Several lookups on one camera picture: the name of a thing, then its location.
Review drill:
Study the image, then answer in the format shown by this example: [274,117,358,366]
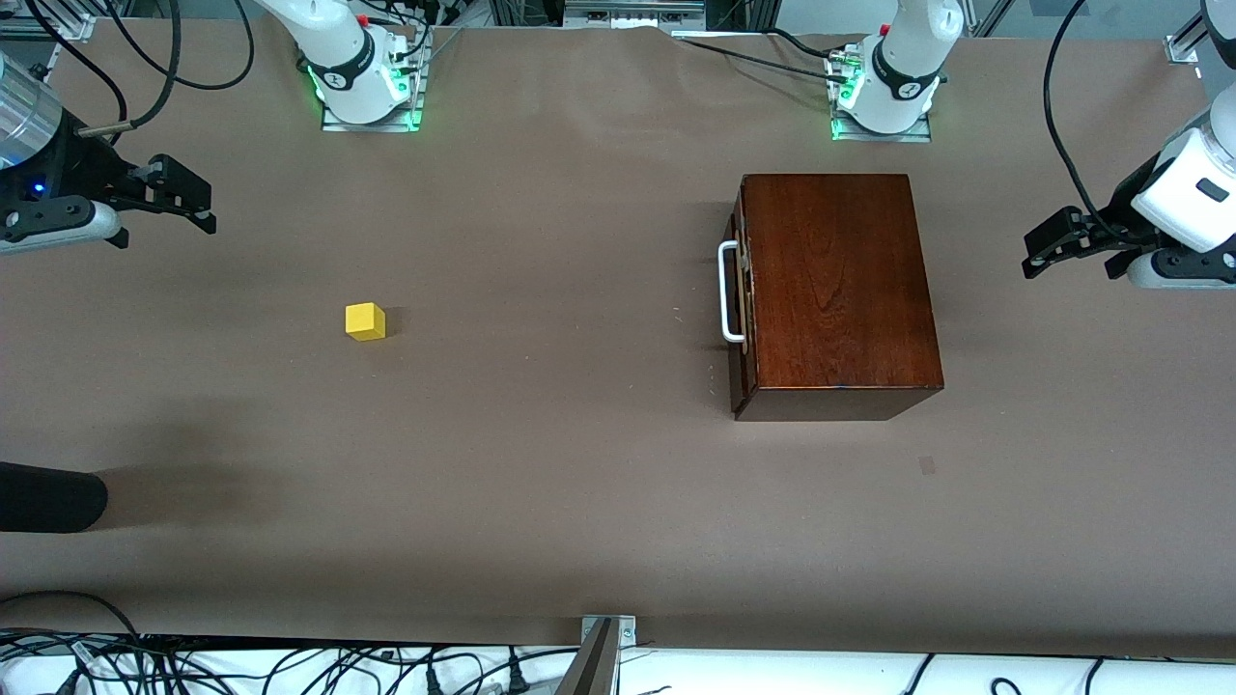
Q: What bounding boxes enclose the white metal drawer handle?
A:
[718,240,747,345]

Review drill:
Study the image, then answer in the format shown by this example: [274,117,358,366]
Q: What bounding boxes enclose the light wood drawer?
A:
[734,198,756,411]

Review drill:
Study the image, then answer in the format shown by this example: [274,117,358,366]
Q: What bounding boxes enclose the dark brown wooden cabinet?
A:
[731,174,944,423]

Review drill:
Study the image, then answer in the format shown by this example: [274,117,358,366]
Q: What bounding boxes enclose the black rounded cylinder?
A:
[0,461,109,534]

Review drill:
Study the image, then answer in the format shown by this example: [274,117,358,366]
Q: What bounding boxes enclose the white padding sheet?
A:
[0,645,1236,695]

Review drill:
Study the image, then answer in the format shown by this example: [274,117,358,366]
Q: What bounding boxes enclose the grey aluminium profile bar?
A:
[555,618,619,695]

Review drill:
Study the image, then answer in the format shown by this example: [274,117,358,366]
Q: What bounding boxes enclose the black looped cable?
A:
[174,0,255,92]

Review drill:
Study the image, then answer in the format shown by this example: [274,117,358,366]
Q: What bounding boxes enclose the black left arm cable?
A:
[1046,0,1136,242]

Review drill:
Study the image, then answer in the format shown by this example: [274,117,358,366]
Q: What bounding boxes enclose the aluminium frame rail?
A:
[0,0,98,42]
[1164,0,1236,67]

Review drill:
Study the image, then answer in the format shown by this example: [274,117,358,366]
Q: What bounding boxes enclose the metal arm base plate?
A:
[830,48,935,144]
[321,58,426,134]

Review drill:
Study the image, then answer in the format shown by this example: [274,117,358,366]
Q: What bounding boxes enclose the black base cable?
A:
[763,27,839,59]
[673,34,851,78]

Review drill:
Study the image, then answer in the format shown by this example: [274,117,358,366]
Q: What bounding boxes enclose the black arched floor cable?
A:
[0,590,146,667]

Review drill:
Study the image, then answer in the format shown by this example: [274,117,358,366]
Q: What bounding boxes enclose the grey metal frame box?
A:
[563,0,708,30]

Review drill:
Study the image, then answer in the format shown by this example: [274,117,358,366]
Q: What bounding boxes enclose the silver corner bracket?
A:
[579,614,638,648]

